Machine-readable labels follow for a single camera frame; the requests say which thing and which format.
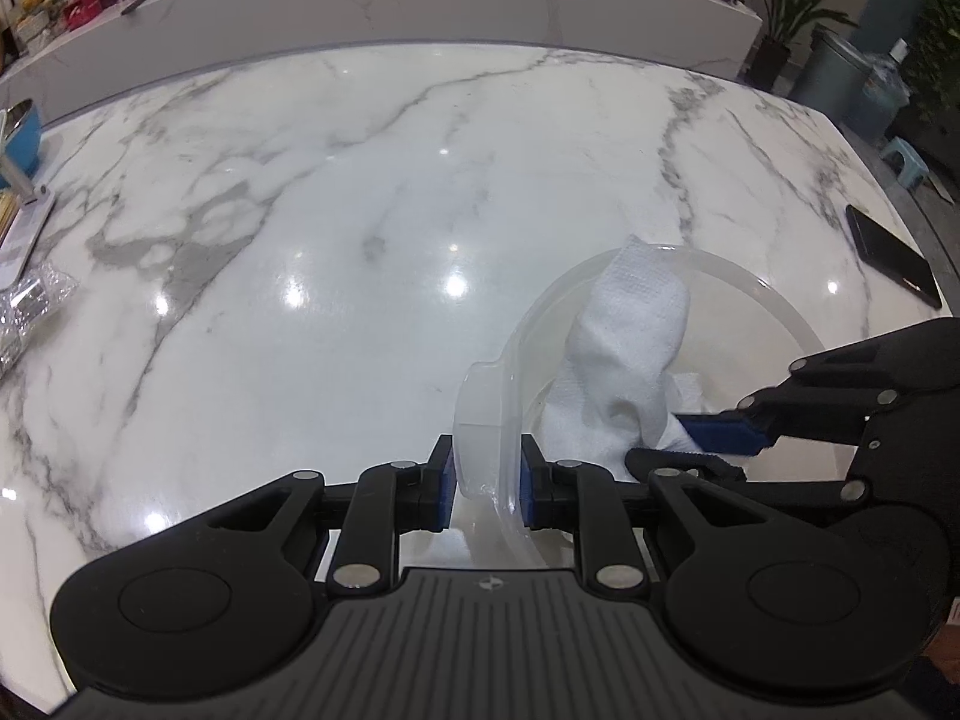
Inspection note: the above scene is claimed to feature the white cloth towel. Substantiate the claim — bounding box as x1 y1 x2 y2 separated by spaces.
539 238 700 481

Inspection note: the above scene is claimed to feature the clear plastic bowl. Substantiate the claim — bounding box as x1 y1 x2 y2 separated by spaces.
454 238 823 567

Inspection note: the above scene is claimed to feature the blue metal-lined bowl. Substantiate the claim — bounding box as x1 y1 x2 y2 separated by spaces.
2 99 43 197

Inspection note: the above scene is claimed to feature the black smartphone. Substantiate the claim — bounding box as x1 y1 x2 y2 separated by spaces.
846 205 942 310

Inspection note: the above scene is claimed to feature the small grey step stool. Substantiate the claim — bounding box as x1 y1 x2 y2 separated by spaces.
880 137 929 190

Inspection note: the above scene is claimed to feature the grey trash bin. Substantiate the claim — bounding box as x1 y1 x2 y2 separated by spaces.
788 25 872 125

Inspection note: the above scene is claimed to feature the potted green plant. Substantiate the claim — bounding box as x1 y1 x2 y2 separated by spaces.
745 0 857 91

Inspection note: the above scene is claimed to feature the crumpled clear plastic bag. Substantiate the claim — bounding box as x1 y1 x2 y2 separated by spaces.
0 263 78 376

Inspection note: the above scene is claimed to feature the white tablet stand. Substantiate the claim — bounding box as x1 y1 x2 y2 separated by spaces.
0 107 59 291

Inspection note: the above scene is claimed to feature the wooden chopsticks box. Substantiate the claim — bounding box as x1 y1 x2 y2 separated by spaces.
0 188 20 242

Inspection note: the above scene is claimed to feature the red gift box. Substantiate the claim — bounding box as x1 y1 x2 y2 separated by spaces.
65 0 104 31

